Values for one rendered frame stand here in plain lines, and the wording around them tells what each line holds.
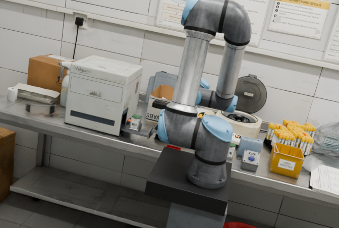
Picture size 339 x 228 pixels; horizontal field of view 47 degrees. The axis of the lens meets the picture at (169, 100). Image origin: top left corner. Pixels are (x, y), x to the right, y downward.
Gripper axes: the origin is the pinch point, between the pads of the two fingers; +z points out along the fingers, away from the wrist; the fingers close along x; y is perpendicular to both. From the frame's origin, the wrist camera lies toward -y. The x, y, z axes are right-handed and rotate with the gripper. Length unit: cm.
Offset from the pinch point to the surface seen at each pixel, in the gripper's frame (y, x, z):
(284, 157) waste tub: 51, -1, -34
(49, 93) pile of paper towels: -55, 23, 33
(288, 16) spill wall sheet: 15, 59, -81
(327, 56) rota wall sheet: 46, 59, -79
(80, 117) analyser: -29.5, -4.2, 16.5
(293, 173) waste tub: 59, -1, -31
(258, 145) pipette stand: 41, 7, -28
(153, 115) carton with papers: -4.1, 25.0, 2.8
